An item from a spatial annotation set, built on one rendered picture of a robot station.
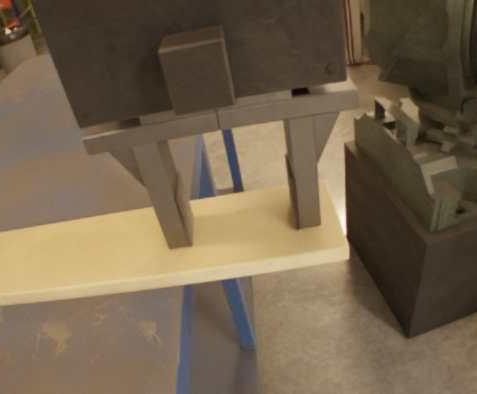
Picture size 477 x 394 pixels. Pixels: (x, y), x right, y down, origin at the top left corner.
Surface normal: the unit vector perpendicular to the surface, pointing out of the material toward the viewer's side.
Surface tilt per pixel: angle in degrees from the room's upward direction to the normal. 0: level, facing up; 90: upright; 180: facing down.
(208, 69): 90
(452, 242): 90
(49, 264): 0
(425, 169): 45
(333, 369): 0
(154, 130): 90
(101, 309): 0
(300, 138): 90
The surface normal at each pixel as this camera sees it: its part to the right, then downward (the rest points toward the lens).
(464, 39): -0.62, 0.63
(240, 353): -0.16, -0.77
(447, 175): 0.22, 0.58
